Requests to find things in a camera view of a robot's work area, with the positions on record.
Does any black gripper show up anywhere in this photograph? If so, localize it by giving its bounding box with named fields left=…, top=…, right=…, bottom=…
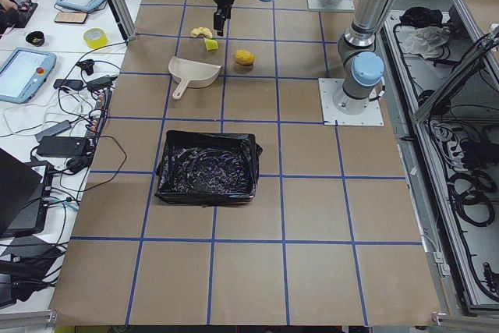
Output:
left=213, top=0, right=235, bottom=36

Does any yellow green sponge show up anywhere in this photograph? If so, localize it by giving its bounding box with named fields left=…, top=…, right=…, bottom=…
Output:
left=203, top=38, right=219, bottom=51

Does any beige plastic dustpan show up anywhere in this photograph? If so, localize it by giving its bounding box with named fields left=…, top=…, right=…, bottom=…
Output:
left=168, top=56, right=221, bottom=100

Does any bin with black bag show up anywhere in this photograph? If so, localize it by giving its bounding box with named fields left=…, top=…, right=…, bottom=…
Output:
left=155, top=130, right=263, bottom=206

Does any yellow toy potato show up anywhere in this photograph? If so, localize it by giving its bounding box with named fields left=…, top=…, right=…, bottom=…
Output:
left=235, top=49, right=256, bottom=66

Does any yellow tape roll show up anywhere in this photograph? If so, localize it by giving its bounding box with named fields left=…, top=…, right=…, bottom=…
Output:
left=83, top=27, right=108, bottom=49

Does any black power strip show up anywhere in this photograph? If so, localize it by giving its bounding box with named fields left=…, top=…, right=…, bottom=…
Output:
left=86, top=87, right=112, bottom=140

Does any brown wooden phone case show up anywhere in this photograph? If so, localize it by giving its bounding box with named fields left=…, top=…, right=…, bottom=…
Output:
left=54, top=12, right=88, bottom=24

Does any black power adapter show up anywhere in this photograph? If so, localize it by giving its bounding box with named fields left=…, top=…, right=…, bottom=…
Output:
left=37, top=136, right=90, bottom=158

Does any white crumpled cloth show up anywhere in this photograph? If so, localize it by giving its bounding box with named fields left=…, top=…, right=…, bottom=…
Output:
left=401, top=27, right=450, bottom=59

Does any blue teach pendant near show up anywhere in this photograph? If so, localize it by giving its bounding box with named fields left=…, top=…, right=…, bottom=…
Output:
left=1, top=48, right=57, bottom=104

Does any black laptop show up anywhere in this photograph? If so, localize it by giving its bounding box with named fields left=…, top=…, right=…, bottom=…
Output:
left=1, top=150, right=53, bottom=239

